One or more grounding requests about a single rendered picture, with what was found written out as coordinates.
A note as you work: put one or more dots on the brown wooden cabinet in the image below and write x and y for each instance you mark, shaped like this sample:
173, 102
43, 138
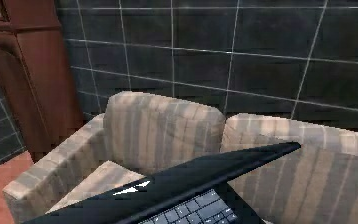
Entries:
37, 83

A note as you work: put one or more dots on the beige striped sofa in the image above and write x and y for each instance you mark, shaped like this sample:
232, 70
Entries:
160, 133

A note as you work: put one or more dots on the black laptop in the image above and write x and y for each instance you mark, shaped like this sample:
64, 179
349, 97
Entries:
187, 186

